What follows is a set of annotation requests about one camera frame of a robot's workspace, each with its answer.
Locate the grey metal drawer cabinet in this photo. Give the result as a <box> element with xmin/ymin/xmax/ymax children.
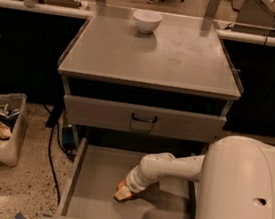
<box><xmin>36</xmin><ymin>0</ymin><xmax>253</xmax><ymax>219</ymax></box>

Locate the black drawer handle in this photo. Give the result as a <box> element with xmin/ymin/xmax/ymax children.
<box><xmin>131</xmin><ymin>113</ymin><xmax>158</xmax><ymax>124</ymax></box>

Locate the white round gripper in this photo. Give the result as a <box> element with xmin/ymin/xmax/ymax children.
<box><xmin>114</xmin><ymin>167</ymin><xmax>155</xmax><ymax>201</ymax></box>

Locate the orange fruit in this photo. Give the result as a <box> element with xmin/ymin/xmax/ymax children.
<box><xmin>117</xmin><ymin>179</ymin><xmax>126</xmax><ymax>190</ymax></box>

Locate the open grey middle drawer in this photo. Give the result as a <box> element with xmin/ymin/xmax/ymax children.
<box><xmin>41</xmin><ymin>139</ymin><xmax>196</xmax><ymax>219</ymax></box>

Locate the blue tape strip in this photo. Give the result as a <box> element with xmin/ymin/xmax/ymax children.
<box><xmin>14</xmin><ymin>212</ymin><xmax>25</xmax><ymax>219</ymax></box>

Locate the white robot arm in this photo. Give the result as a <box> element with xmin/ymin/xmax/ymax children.
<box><xmin>115</xmin><ymin>135</ymin><xmax>275</xmax><ymax>219</ymax></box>

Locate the white ceramic bowl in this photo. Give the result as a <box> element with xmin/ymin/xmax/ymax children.
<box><xmin>133</xmin><ymin>9</ymin><xmax>163</xmax><ymax>34</ymax></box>

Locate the blue power box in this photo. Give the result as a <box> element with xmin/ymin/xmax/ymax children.
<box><xmin>61</xmin><ymin>126</ymin><xmax>76</xmax><ymax>150</ymax></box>

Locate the white counter rail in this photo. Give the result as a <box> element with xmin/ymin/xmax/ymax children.
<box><xmin>0</xmin><ymin>0</ymin><xmax>275</xmax><ymax>47</ymax></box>

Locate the black floor cable left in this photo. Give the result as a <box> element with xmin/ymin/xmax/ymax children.
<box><xmin>30</xmin><ymin>103</ymin><xmax>83</xmax><ymax>207</ymax></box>

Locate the closed grey top drawer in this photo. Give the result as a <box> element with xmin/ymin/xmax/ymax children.
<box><xmin>64</xmin><ymin>94</ymin><xmax>226</xmax><ymax>143</ymax></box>

